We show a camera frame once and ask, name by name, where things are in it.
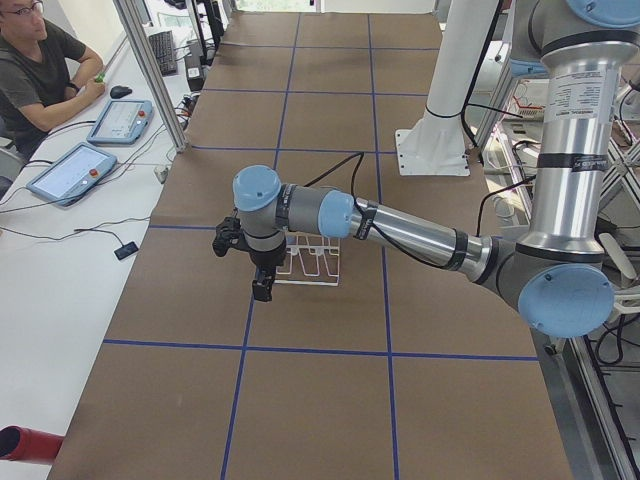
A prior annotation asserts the red cylinder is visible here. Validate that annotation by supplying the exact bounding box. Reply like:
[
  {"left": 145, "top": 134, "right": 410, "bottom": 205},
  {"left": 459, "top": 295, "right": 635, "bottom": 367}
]
[{"left": 1, "top": 426, "right": 64, "bottom": 465}]

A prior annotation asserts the far blue teach pendant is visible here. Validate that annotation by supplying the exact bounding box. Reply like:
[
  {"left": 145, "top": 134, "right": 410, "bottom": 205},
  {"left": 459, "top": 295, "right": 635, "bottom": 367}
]
[{"left": 86, "top": 99, "right": 153, "bottom": 145}]

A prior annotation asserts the white wire cup holder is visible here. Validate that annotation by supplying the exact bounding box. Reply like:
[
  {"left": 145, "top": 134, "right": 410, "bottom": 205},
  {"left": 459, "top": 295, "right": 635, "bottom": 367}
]
[{"left": 276, "top": 233, "right": 341, "bottom": 287}]

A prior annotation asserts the black keyboard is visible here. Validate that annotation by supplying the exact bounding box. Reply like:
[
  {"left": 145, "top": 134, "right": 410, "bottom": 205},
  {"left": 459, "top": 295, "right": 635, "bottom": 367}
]
[{"left": 147, "top": 31, "right": 178, "bottom": 76}]

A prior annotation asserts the black power box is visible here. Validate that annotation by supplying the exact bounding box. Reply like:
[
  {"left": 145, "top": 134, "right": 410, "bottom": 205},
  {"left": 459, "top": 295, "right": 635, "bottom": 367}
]
[{"left": 183, "top": 41, "right": 206, "bottom": 92}]

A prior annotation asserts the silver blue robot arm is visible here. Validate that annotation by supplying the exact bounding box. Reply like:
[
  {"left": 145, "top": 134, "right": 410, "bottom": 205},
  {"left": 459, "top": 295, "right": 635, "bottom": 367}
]
[{"left": 232, "top": 1, "right": 639, "bottom": 338}]

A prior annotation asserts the man in dark shirt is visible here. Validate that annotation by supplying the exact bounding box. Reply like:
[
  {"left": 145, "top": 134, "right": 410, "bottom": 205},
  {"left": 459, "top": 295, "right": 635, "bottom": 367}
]
[{"left": 1, "top": 1, "right": 106, "bottom": 159}]

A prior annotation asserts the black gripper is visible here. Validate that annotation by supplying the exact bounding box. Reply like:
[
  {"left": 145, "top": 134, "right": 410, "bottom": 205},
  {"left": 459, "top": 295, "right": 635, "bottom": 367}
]
[{"left": 249, "top": 246, "right": 286, "bottom": 302}]

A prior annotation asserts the white office chair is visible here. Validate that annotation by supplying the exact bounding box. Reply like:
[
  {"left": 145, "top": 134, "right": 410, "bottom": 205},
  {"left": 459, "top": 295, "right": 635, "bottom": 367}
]
[{"left": 598, "top": 233, "right": 639, "bottom": 325}]

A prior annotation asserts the aluminium frame post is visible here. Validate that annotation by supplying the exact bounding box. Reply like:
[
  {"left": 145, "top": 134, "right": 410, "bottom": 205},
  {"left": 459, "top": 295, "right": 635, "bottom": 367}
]
[{"left": 113, "top": 0, "right": 187, "bottom": 153}]

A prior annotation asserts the small black phone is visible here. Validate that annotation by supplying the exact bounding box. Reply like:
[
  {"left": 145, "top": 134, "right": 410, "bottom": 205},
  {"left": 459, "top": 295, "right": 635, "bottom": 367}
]
[{"left": 114, "top": 242, "right": 139, "bottom": 261}]

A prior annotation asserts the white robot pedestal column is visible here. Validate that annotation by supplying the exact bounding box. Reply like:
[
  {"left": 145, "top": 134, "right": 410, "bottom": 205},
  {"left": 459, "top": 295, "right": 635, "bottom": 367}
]
[{"left": 395, "top": 0, "right": 501, "bottom": 176}]

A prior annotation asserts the blue teach pendant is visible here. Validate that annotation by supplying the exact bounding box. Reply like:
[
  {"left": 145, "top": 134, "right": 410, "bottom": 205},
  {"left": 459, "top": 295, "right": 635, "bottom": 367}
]
[
  {"left": 26, "top": 143, "right": 117, "bottom": 207},
  {"left": 86, "top": 99, "right": 153, "bottom": 145}
]

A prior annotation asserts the black computer mouse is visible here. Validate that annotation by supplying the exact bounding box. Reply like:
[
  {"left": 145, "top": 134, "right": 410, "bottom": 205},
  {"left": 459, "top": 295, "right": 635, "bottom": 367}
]
[{"left": 110, "top": 85, "right": 132, "bottom": 99}]

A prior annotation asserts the near blue teach pendant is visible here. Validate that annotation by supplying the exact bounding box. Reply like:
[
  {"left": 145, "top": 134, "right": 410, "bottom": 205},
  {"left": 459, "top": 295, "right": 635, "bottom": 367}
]
[{"left": 26, "top": 143, "right": 117, "bottom": 207}]

